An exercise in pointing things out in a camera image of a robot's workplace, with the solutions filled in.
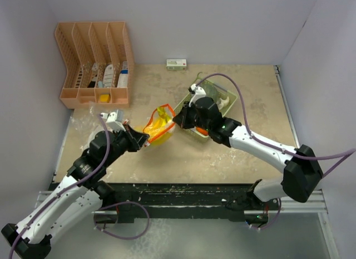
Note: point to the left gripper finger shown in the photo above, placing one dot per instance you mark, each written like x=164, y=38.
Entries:
x=137, y=135
x=138, y=143

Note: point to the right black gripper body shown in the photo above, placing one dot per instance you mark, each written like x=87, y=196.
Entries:
x=204, y=124

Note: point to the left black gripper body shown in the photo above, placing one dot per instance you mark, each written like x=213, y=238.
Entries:
x=123, y=141

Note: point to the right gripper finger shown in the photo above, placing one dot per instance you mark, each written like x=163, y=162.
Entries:
x=187, y=121
x=177, y=118

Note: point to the clear orange-zip bag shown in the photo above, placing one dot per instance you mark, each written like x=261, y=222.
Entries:
x=84, y=124
x=160, y=125

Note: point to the yellow banana bunch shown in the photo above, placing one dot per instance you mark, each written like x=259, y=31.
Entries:
x=157, y=128

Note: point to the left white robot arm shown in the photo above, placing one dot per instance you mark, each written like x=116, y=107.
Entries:
x=80, y=192

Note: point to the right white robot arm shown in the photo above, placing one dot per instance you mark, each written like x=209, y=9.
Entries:
x=301, y=173

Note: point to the orange fruit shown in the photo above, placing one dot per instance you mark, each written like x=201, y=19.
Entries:
x=202, y=131

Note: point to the white garlic bulb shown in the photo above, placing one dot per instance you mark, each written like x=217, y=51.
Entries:
x=222, y=103

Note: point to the green netted melon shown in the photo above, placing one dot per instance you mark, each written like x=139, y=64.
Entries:
x=212, y=92

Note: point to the green plastic basket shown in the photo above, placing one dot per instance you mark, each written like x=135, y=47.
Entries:
x=200, y=136

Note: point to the yellow small box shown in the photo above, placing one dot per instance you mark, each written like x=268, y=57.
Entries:
x=104, y=98

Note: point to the small green white box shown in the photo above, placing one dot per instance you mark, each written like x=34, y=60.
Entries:
x=176, y=64

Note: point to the white blue packet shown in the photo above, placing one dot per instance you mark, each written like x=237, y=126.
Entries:
x=123, y=76

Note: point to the white patterned pouch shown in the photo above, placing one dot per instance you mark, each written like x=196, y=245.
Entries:
x=108, y=76

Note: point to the black white item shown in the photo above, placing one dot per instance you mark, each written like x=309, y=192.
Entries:
x=94, y=75

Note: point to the pink desk file organizer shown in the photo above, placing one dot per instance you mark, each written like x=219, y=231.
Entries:
x=82, y=44

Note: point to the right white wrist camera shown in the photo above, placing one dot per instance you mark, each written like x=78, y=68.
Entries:
x=196, y=93

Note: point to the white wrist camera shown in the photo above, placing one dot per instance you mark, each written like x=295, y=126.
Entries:
x=196, y=93
x=114, y=120

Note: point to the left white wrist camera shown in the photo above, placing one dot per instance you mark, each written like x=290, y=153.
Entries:
x=114, y=120

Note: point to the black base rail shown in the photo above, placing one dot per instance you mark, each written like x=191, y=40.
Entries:
x=184, y=201

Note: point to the aluminium frame rail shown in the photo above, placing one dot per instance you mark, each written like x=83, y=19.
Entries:
x=317, y=203

